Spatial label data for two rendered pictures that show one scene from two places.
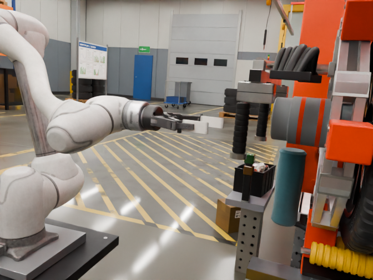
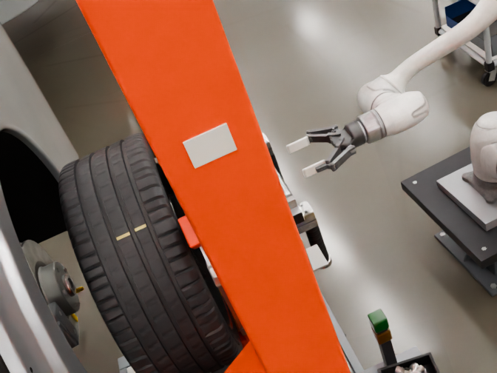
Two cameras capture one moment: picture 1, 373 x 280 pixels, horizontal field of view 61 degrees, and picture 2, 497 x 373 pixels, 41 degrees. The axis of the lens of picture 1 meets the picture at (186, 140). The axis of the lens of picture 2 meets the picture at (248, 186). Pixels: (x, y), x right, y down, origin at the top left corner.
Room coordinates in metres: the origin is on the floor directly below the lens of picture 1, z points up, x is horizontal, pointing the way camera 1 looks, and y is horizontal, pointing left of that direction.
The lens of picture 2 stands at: (2.17, -0.88, 2.01)
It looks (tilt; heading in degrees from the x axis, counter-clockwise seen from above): 38 degrees down; 155
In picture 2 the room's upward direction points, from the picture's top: 22 degrees counter-clockwise
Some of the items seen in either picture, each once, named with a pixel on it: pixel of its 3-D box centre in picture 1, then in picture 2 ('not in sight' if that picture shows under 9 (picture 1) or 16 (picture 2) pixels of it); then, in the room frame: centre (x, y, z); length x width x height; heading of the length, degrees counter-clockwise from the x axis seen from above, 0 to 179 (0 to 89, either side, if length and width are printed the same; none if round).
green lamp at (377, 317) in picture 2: (250, 158); (378, 320); (1.30, -0.27, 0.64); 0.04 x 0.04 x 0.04; 68
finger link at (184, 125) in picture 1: (182, 126); not in sight; (0.79, 0.01, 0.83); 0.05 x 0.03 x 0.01; 68
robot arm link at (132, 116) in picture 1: (139, 116); (369, 127); (0.94, 0.15, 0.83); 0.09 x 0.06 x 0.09; 158
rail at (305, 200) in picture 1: (311, 173); not in sight; (2.49, -1.03, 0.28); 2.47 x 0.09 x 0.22; 158
